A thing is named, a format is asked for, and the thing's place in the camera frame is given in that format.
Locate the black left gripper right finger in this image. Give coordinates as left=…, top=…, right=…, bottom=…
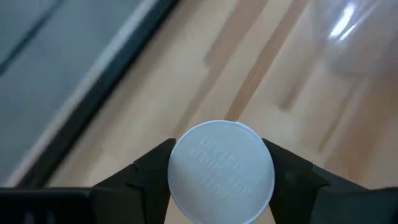
left=262, top=138, right=368, bottom=224

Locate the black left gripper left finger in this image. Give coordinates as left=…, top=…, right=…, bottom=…
left=91, top=138, right=177, bottom=224

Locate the large orange medicine bottle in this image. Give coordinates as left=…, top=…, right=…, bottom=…
left=167, top=119, right=276, bottom=224

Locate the clear plastic bin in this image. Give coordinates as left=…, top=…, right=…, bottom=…
left=307, top=0, right=398, bottom=82

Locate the black metal table frame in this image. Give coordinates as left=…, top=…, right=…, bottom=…
left=15, top=0, right=181, bottom=187

